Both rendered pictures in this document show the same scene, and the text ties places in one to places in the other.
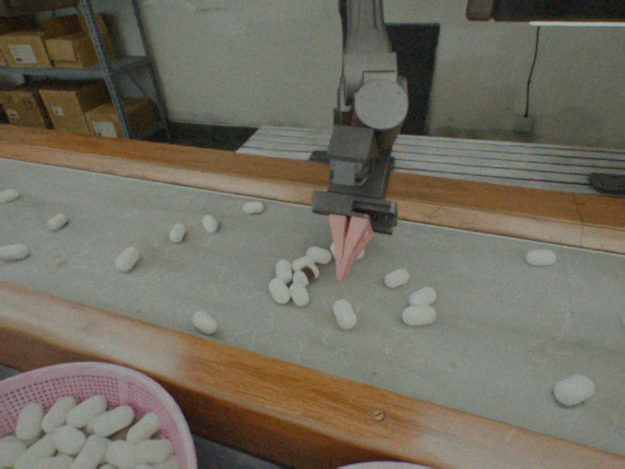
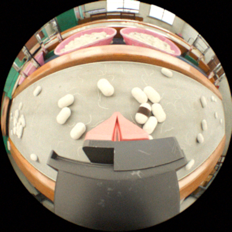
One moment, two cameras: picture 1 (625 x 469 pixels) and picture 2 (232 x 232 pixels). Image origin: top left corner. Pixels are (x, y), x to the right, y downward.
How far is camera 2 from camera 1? 43 cm
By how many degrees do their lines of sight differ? 66
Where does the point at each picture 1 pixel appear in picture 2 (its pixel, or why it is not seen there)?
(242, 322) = (155, 78)
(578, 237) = (31, 168)
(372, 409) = (87, 52)
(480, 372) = (53, 87)
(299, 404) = (110, 46)
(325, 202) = (165, 151)
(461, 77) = not seen: outside the picture
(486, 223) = (51, 183)
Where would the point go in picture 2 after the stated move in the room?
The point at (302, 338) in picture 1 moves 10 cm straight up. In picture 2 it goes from (124, 75) to (129, 32)
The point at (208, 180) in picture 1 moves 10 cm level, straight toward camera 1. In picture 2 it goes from (203, 166) to (201, 149)
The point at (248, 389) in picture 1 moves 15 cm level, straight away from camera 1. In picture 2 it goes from (129, 47) to (177, 87)
